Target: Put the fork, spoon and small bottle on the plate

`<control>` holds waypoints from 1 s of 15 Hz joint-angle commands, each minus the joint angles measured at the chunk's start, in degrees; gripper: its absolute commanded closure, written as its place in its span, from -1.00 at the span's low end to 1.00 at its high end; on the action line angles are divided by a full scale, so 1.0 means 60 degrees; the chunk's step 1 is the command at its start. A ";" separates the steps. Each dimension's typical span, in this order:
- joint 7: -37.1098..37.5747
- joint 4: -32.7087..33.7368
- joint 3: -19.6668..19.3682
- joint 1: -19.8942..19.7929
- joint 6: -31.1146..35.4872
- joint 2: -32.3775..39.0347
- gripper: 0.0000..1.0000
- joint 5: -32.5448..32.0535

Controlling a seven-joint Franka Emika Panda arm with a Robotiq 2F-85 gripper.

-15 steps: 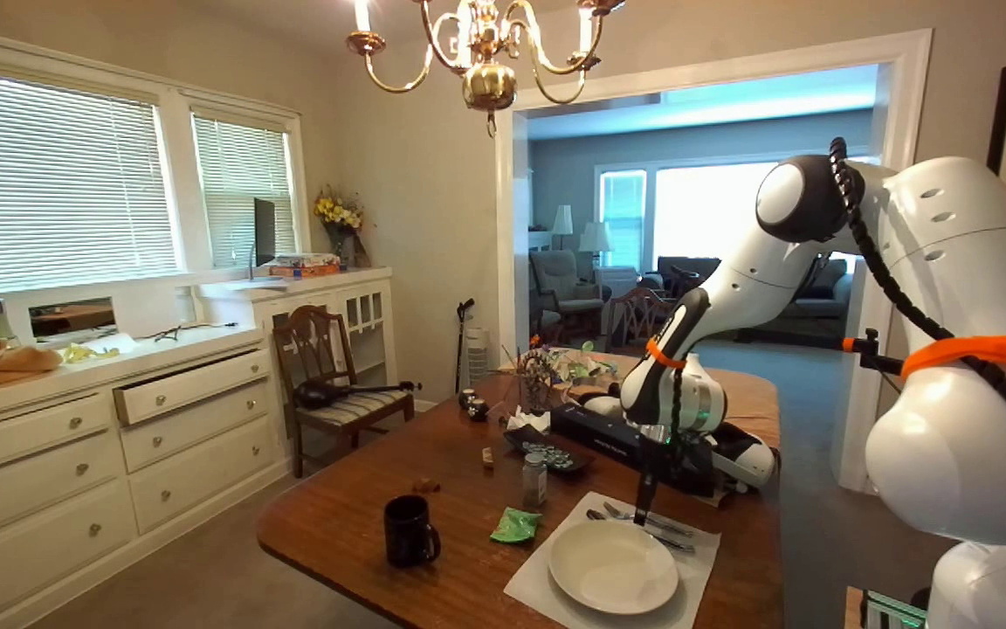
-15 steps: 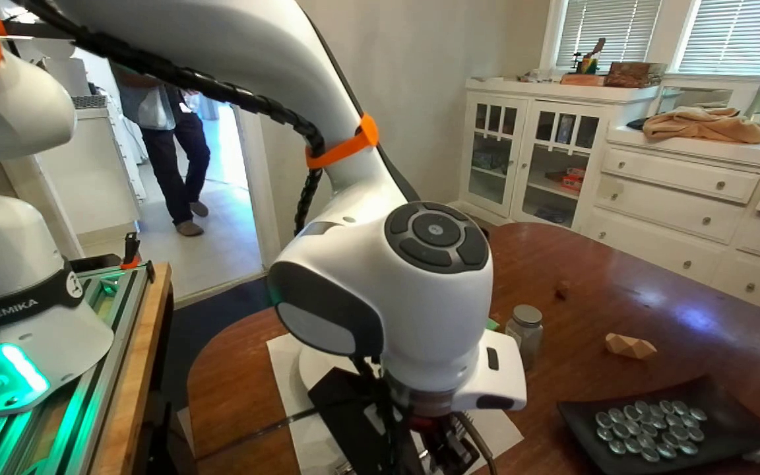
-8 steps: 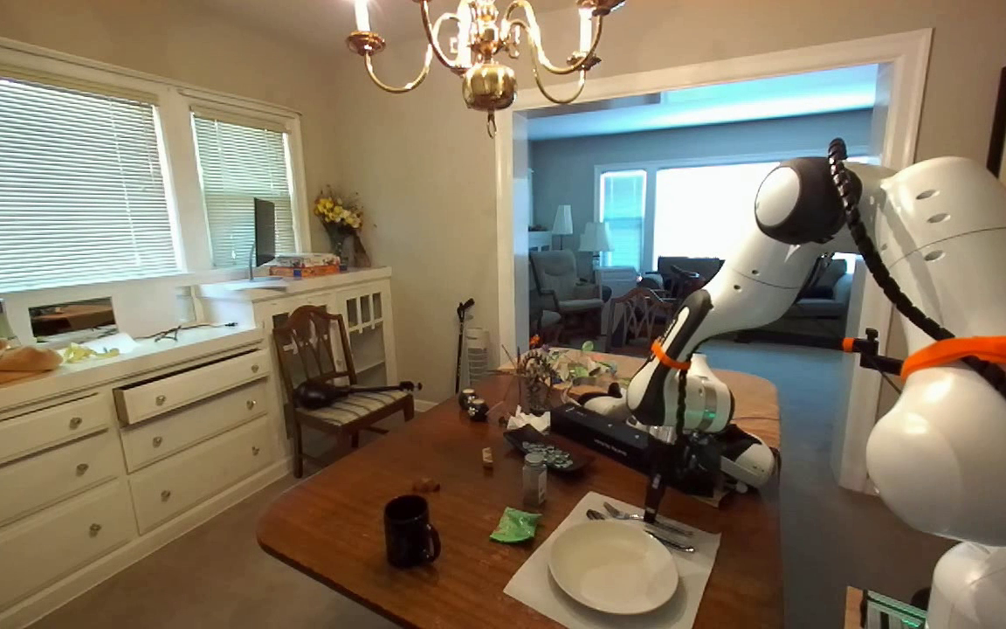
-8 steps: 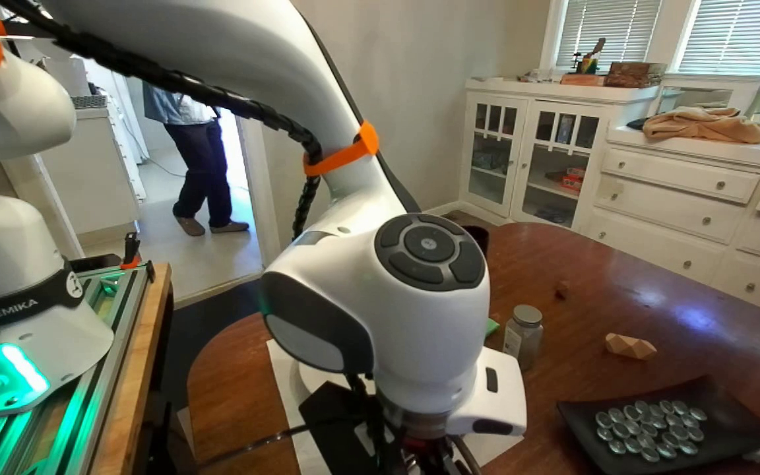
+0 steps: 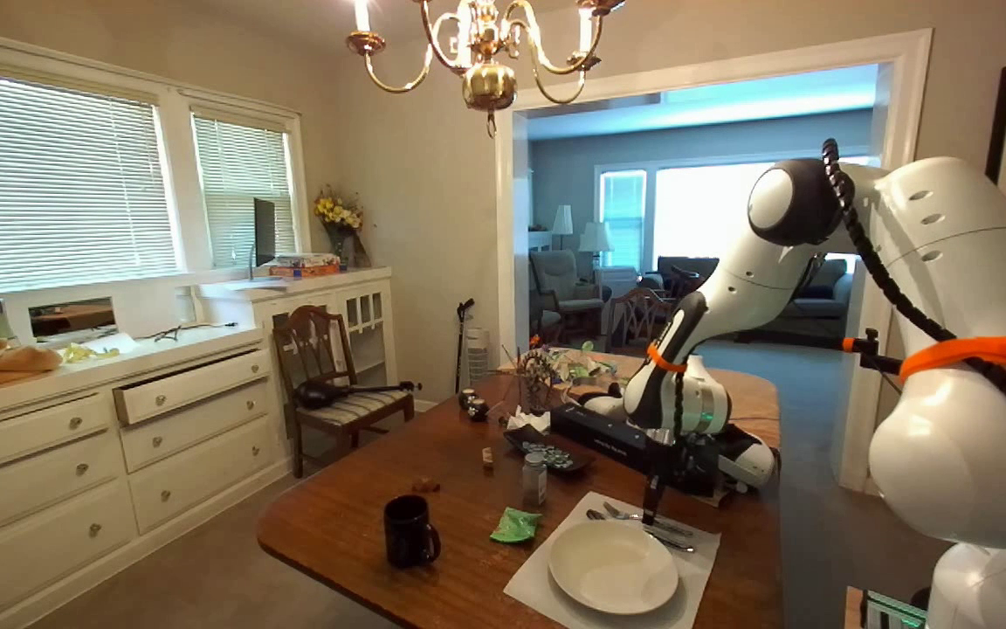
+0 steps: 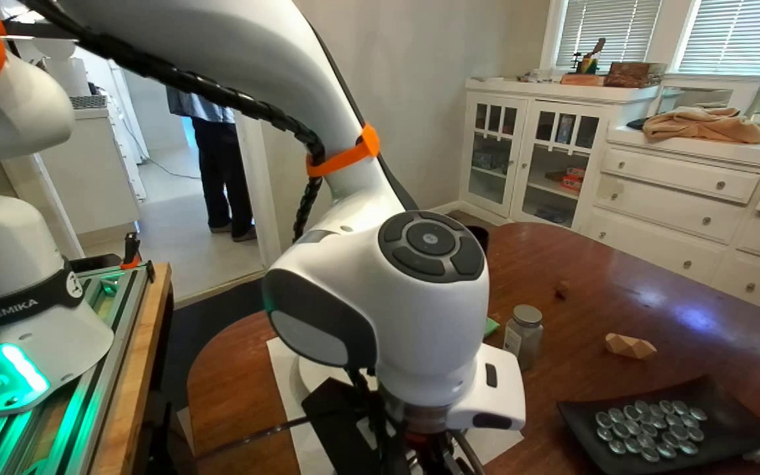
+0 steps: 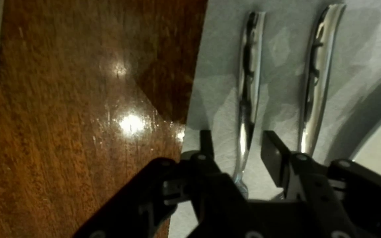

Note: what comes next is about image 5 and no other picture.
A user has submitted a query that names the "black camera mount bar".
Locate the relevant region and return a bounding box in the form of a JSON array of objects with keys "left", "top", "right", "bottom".
[{"left": 839, "top": 326, "right": 917, "bottom": 382}]

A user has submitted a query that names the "wire basket with colourful items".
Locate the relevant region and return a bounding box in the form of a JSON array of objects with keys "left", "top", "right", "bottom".
[{"left": 513, "top": 346, "right": 625, "bottom": 413}]

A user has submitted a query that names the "white shade table lamp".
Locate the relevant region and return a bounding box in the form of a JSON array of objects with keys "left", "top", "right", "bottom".
[
  {"left": 549, "top": 201, "right": 581, "bottom": 256},
  {"left": 577, "top": 221, "right": 616, "bottom": 262}
]

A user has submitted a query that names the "dark wooden chair striped seat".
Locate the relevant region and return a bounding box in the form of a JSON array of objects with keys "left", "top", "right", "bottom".
[{"left": 270, "top": 303, "right": 420, "bottom": 477}]

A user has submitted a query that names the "white paper placemat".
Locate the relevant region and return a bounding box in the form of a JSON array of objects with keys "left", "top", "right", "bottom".
[{"left": 504, "top": 490, "right": 722, "bottom": 629}]

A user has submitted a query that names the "silver fork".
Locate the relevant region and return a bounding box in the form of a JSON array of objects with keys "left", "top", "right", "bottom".
[{"left": 599, "top": 498, "right": 695, "bottom": 540}]

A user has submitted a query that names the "white and black device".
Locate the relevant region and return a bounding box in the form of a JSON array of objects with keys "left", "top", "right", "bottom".
[{"left": 710, "top": 420, "right": 783, "bottom": 494}]

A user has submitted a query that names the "black mug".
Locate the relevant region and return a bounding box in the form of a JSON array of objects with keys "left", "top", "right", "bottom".
[{"left": 379, "top": 494, "right": 442, "bottom": 573}]

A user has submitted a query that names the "black tray with glass beads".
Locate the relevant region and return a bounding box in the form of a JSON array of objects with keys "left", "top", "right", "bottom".
[{"left": 504, "top": 424, "right": 591, "bottom": 481}]

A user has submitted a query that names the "dark wooden background chair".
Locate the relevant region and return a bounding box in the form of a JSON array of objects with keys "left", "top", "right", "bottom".
[{"left": 597, "top": 282, "right": 677, "bottom": 360}]

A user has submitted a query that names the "black corrugated cable conduit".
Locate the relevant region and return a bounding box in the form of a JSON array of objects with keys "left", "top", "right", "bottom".
[{"left": 817, "top": 136, "right": 1006, "bottom": 458}]

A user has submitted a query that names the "vase with yellow flowers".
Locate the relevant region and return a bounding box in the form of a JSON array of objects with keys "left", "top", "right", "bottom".
[{"left": 312, "top": 189, "right": 370, "bottom": 274}]

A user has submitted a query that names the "white crumpled cloth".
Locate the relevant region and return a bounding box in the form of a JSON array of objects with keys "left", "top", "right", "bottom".
[{"left": 504, "top": 405, "right": 554, "bottom": 437}]

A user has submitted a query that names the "white bowl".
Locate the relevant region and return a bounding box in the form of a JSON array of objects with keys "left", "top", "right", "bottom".
[{"left": 581, "top": 390, "right": 634, "bottom": 424}]

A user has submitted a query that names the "white round plate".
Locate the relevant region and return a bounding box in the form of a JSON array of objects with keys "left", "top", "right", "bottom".
[{"left": 546, "top": 517, "right": 686, "bottom": 618}]

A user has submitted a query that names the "small black table item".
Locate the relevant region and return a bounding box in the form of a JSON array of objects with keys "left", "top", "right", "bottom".
[{"left": 457, "top": 388, "right": 492, "bottom": 425}]

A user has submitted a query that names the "brass chandelier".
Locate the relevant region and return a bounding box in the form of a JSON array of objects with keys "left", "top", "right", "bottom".
[{"left": 342, "top": 0, "right": 631, "bottom": 123}]

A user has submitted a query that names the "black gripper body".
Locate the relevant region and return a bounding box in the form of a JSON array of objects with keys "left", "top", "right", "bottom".
[{"left": 638, "top": 429, "right": 730, "bottom": 494}]

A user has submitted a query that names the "orange strap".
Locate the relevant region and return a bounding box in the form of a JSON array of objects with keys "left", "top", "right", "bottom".
[
  {"left": 898, "top": 333, "right": 1006, "bottom": 385},
  {"left": 644, "top": 339, "right": 689, "bottom": 376}
]

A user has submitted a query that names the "white glass door cabinet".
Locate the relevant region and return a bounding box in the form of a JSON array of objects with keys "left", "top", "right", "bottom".
[{"left": 198, "top": 264, "right": 397, "bottom": 396}]

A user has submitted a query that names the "large window with blinds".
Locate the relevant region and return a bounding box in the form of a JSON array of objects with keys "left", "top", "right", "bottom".
[{"left": 0, "top": 62, "right": 186, "bottom": 300}]

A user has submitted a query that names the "white box with dark opening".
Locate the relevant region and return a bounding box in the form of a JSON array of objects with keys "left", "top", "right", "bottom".
[{"left": 23, "top": 292, "right": 123, "bottom": 346}]

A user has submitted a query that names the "green folded cloth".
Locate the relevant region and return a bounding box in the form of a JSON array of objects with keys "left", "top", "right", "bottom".
[{"left": 488, "top": 503, "right": 546, "bottom": 549}]

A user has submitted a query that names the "long black box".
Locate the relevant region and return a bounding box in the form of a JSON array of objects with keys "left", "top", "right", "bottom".
[{"left": 549, "top": 398, "right": 726, "bottom": 498}]

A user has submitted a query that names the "white dresser with drawers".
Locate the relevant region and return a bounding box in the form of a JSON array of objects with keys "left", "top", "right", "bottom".
[{"left": 0, "top": 326, "right": 294, "bottom": 629}]

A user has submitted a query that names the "small window with blinds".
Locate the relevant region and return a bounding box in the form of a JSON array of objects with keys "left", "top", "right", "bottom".
[{"left": 188, "top": 108, "right": 305, "bottom": 275}]

